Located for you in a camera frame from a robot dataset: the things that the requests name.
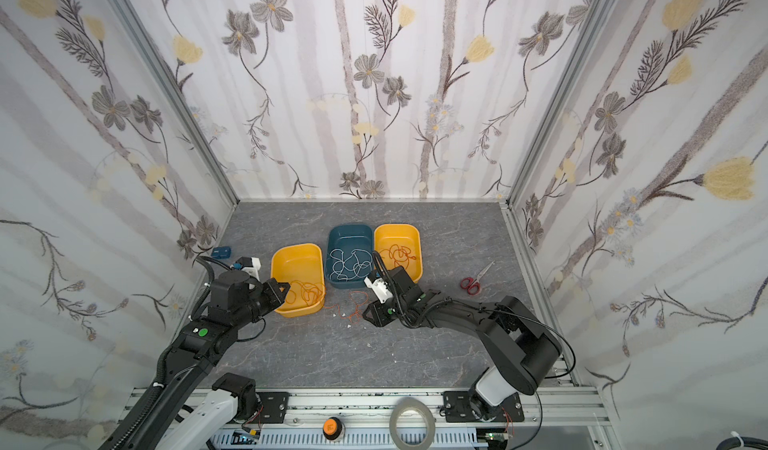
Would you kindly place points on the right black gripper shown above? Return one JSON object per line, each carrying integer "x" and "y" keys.
{"x": 395, "y": 285}

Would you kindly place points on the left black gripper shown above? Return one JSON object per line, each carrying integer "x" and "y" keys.
{"x": 268, "y": 294}

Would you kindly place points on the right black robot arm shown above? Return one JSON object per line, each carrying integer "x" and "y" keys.
{"x": 522, "y": 349}

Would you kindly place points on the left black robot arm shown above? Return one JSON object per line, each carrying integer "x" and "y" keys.
{"x": 230, "y": 301}

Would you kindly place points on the left yellow plastic bin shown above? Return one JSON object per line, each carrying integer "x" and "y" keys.
{"x": 302, "y": 267}

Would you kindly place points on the yellow plastic bin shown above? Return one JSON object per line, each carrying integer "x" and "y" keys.
{"x": 399, "y": 245}
{"x": 302, "y": 267}

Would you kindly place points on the right yellow plastic bin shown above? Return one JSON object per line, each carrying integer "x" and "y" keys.
{"x": 399, "y": 245}

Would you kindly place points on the small blue box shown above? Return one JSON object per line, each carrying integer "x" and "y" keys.
{"x": 221, "y": 253}

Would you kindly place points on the teal plastic bin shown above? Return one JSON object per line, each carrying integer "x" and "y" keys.
{"x": 349, "y": 256}

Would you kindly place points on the roll of tape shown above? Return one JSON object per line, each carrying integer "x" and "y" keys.
{"x": 413, "y": 407}

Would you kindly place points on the orange emergency button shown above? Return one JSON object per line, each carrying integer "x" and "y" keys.
{"x": 333, "y": 429}

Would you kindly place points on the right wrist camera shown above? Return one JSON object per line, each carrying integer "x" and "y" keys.
{"x": 380, "y": 289}

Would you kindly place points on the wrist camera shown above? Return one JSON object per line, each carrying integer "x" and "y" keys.
{"x": 249, "y": 265}
{"x": 380, "y": 289}

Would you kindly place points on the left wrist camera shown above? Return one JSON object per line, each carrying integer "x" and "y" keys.
{"x": 249, "y": 265}

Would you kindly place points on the red handled scissors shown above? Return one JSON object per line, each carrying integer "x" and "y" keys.
{"x": 472, "y": 285}

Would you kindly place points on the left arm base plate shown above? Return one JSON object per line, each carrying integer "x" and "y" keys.
{"x": 267, "y": 408}

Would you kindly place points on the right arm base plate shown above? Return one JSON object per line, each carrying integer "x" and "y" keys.
{"x": 468, "y": 407}

